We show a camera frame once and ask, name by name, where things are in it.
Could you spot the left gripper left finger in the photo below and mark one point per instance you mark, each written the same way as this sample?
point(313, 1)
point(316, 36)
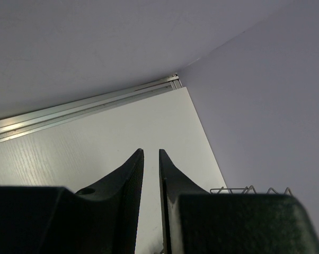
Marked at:
point(99, 218)

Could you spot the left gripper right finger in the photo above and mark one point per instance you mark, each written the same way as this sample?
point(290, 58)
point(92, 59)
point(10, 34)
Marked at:
point(196, 221)

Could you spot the grey wire dish rack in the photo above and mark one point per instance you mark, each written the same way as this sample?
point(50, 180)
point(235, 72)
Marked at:
point(249, 190)

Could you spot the aluminium table edge rail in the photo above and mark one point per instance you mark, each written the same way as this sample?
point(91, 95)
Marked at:
point(20, 125)

